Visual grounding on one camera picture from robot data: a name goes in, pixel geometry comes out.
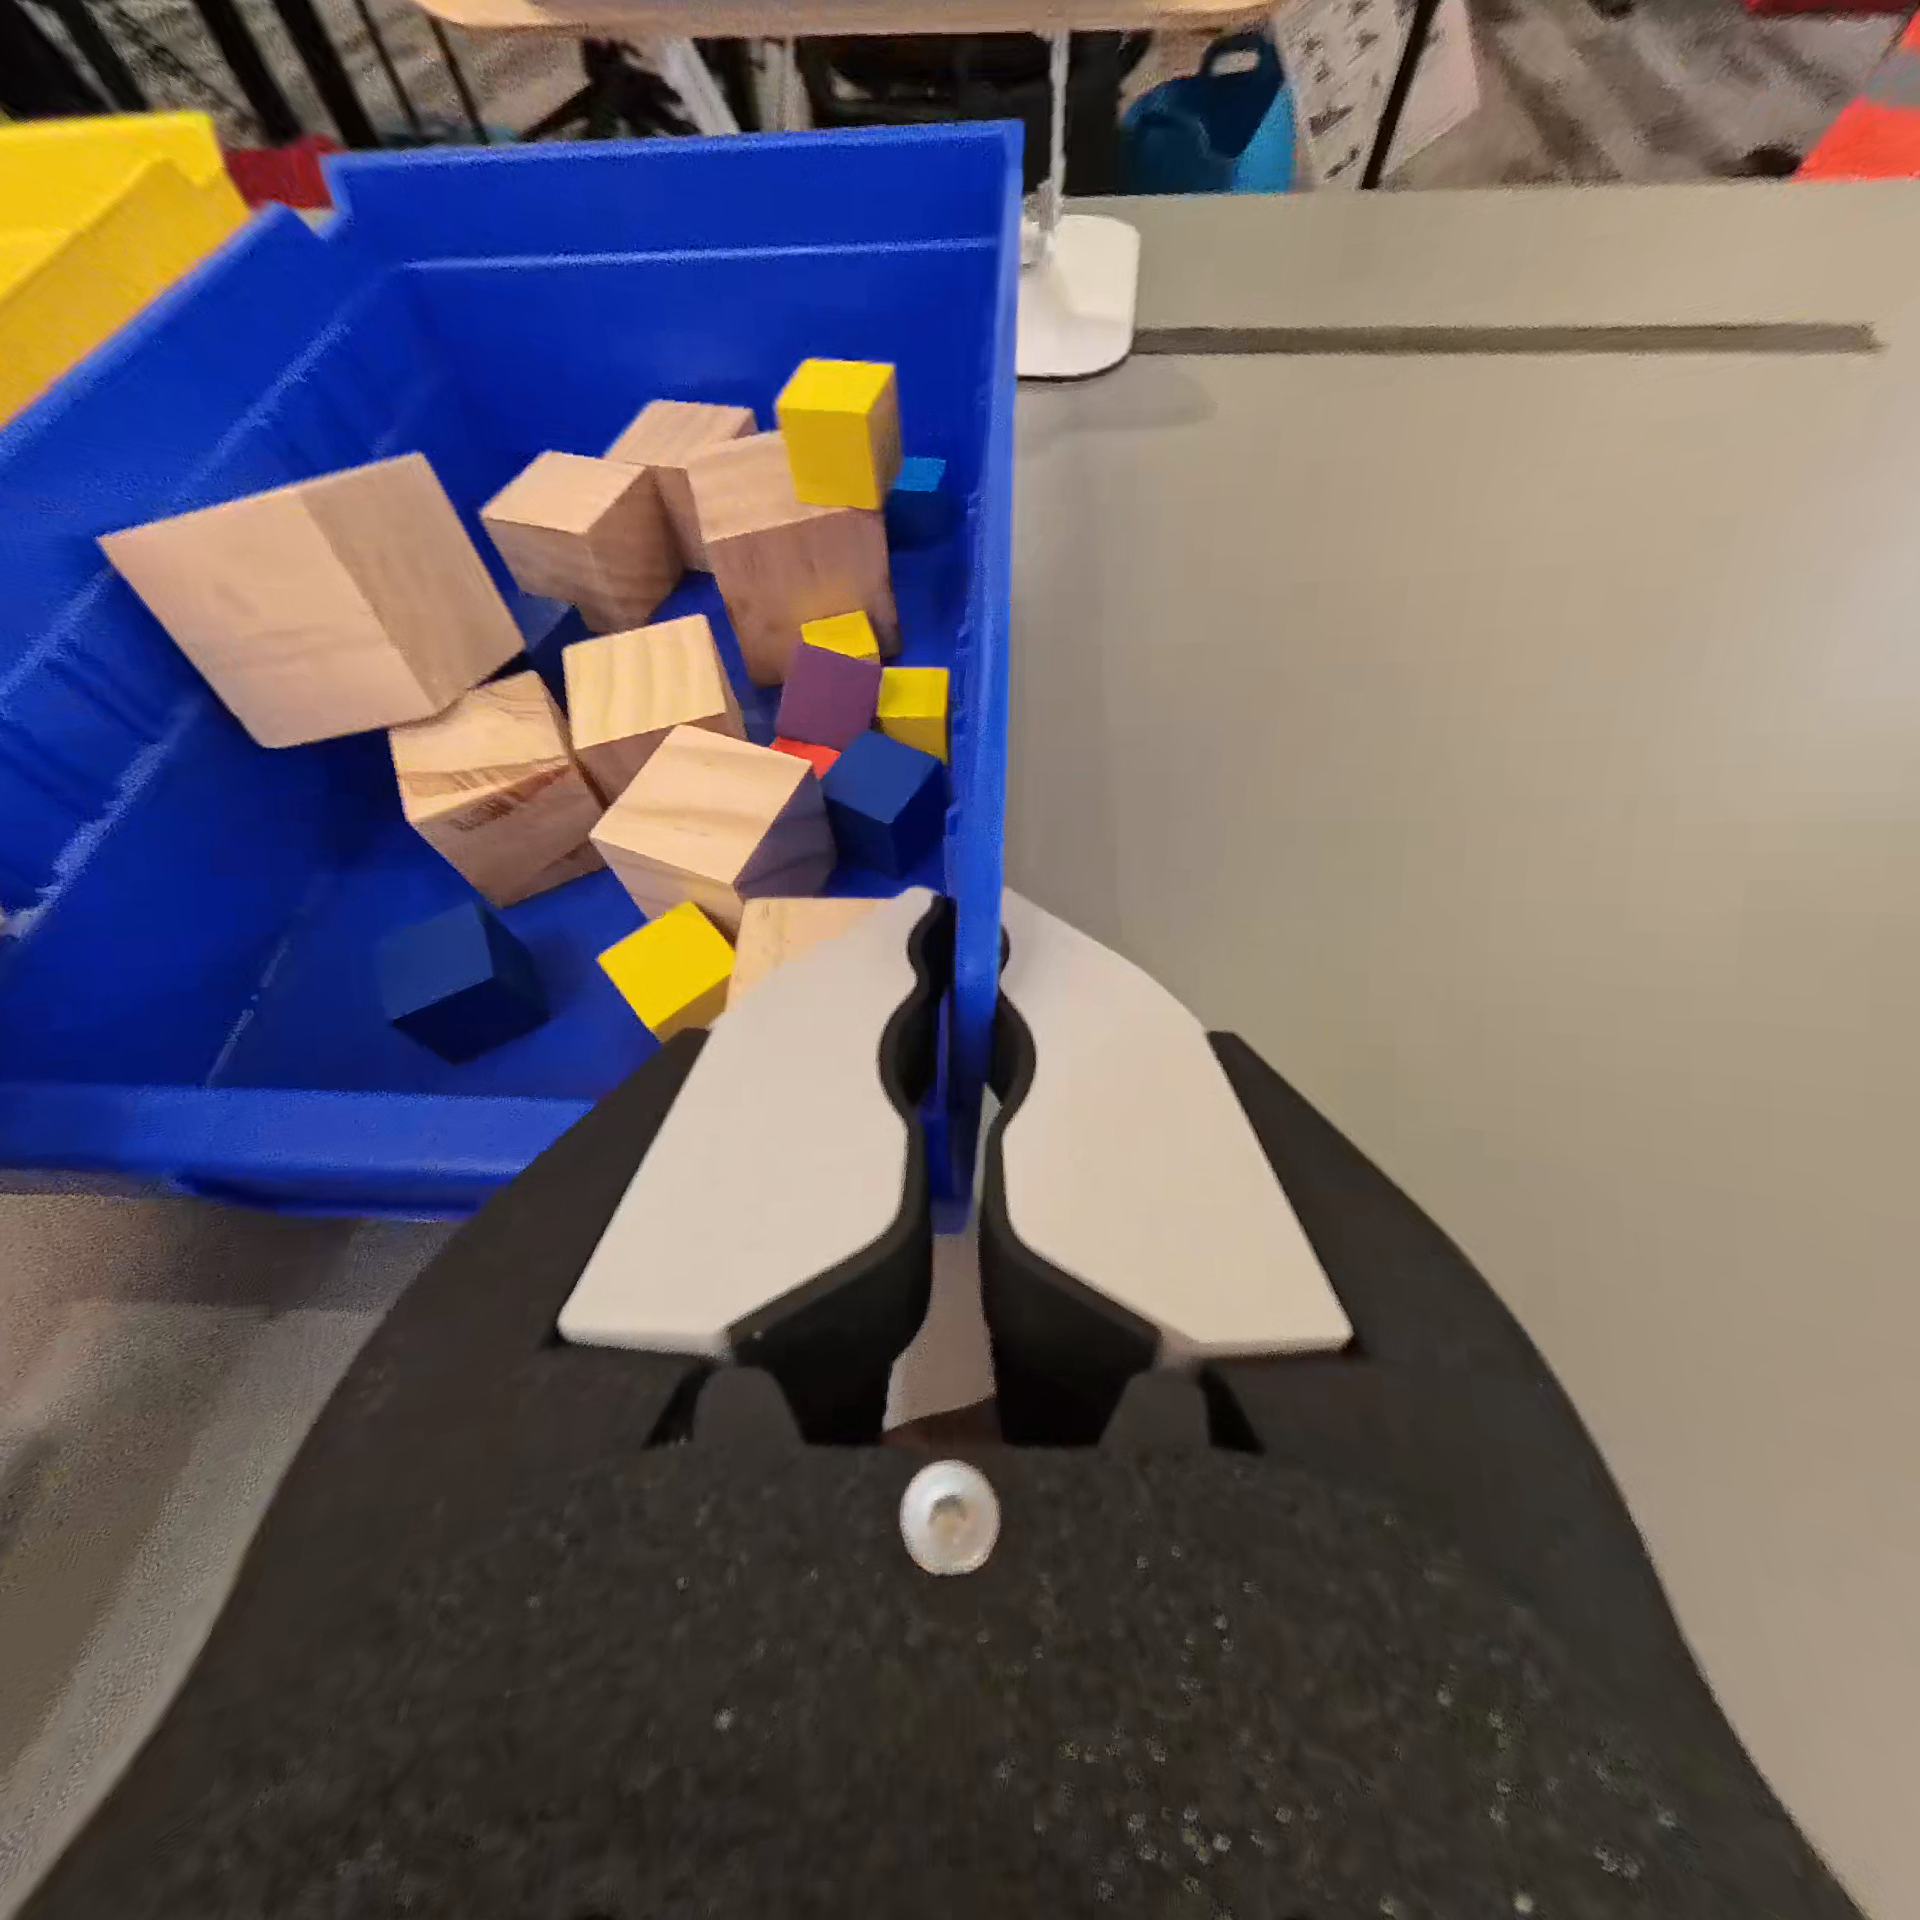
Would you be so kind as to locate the wooden sign board on stand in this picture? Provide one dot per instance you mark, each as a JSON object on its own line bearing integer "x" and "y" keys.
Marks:
{"x": 1079, "y": 285}

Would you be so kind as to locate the pile of wooden cubes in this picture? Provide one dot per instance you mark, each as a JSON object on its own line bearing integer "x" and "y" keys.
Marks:
{"x": 316, "y": 601}

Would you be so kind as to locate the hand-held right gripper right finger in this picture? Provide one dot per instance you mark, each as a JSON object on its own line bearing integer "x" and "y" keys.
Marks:
{"x": 1171, "y": 1186}

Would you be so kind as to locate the blue plastic bin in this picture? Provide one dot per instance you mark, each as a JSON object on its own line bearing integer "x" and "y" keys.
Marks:
{"x": 674, "y": 271}

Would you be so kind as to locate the red bag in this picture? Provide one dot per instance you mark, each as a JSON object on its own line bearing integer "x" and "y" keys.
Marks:
{"x": 276, "y": 173}

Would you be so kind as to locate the orange traffic cone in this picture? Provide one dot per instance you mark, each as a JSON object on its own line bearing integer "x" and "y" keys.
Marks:
{"x": 1867, "y": 143}

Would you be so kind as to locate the printed paper on black stand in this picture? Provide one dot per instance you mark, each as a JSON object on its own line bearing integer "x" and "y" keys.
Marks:
{"x": 1348, "y": 77}

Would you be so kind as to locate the yellow plastic bin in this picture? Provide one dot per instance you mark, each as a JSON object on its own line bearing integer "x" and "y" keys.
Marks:
{"x": 90, "y": 242}

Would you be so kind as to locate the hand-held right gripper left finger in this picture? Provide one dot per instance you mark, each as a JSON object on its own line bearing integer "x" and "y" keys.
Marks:
{"x": 751, "y": 1186}

